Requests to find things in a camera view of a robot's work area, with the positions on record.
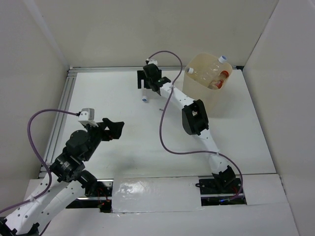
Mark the red cap labelled bottle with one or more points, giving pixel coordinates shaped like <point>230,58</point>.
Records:
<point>219,81</point>

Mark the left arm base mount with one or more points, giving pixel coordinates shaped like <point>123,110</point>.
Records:
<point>100,199</point>

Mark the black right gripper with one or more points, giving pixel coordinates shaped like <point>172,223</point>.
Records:
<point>141,75</point>

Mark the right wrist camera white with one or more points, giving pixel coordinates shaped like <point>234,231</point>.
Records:
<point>151,61</point>

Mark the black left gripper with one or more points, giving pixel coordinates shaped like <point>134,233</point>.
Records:
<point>115,131</point>

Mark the beige plastic bin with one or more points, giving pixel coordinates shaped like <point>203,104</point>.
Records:
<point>199,90</point>

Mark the clear bottle white cap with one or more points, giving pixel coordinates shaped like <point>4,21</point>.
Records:
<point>197,74</point>

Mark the clear bottle blue-white cap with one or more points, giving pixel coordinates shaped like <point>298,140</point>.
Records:
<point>212,69</point>
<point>145,94</point>

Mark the aluminium frame rail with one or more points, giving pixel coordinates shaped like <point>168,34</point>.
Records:
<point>153,142</point>

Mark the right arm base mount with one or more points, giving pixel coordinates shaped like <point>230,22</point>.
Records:
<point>211,195</point>

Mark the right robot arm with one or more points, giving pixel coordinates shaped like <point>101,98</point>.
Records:
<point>194,119</point>

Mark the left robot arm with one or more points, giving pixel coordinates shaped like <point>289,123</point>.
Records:
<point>67,180</point>

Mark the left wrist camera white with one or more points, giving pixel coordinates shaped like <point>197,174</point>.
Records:
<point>87,116</point>

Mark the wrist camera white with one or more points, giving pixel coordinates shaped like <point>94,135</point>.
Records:
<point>87,116</point>
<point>151,61</point>

